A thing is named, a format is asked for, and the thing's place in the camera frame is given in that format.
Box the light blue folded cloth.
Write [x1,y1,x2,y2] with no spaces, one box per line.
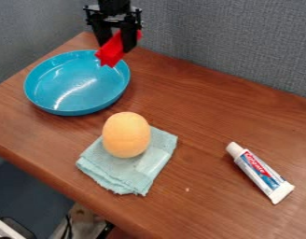
[76,127,178,196]

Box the orange egg-shaped ball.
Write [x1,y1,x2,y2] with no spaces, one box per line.
[102,112,150,158]

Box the blue plate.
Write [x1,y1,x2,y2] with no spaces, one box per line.
[24,49,130,116]

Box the white toothpaste tube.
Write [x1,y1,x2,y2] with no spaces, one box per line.
[225,142,296,204]

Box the red rectangular block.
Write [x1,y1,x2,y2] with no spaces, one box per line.
[94,30,142,67]

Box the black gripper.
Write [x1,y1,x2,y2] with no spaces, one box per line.
[84,0,142,53]

